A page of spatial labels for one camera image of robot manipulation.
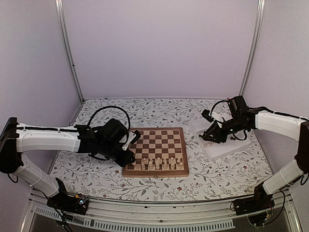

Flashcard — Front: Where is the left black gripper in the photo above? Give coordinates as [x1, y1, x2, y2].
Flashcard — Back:
[99, 141, 135, 168]

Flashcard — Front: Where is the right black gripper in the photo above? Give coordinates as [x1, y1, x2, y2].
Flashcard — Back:
[203, 116, 247, 144]

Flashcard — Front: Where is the white chess queen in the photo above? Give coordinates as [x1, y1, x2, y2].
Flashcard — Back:
[148, 162, 154, 170]

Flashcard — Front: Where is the wooden chess board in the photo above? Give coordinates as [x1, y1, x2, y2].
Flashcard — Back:
[122, 127, 189, 178]

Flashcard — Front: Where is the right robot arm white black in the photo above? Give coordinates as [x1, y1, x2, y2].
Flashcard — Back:
[200, 96, 309, 211]

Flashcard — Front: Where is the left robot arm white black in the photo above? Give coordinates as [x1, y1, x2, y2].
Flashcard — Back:
[0, 117, 140, 210]

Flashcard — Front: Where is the white divided tray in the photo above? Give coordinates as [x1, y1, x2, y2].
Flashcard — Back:
[188, 118, 251, 161]

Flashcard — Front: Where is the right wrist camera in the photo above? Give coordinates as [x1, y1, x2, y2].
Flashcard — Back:
[201, 109, 225, 124]

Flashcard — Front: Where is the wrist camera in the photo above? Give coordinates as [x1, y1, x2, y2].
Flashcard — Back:
[120, 130, 141, 150]
[201, 109, 225, 124]

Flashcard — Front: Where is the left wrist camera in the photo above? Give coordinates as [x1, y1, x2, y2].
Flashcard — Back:
[120, 130, 141, 150]

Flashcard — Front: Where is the right wrist cable loop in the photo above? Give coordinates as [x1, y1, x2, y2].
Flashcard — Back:
[210, 99, 230, 119]

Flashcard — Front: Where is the wrist cable loop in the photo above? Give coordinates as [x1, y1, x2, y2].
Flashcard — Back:
[86, 105, 131, 136]
[210, 99, 230, 119]

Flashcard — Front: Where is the left wrist cable loop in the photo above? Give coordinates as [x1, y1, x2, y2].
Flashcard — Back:
[86, 105, 131, 136]

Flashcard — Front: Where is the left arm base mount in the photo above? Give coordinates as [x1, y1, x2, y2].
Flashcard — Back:
[47, 192, 89, 215]

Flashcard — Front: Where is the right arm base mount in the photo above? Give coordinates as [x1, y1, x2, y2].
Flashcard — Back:
[230, 191, 275, 227]

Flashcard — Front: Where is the front aluminium rail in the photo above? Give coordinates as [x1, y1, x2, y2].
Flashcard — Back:
[21, 190, 303, 232]

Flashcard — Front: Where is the right aluminium frame post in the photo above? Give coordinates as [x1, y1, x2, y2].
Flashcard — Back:
[239, 0, 266, 96]

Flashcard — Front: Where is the aluminium frame post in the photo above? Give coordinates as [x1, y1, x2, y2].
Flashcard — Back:
[239, 0, 266, 96]
[55, 0, 84, 103]

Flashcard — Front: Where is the left aluminium frame post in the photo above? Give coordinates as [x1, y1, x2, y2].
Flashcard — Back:
[55, 0, 84, 103]

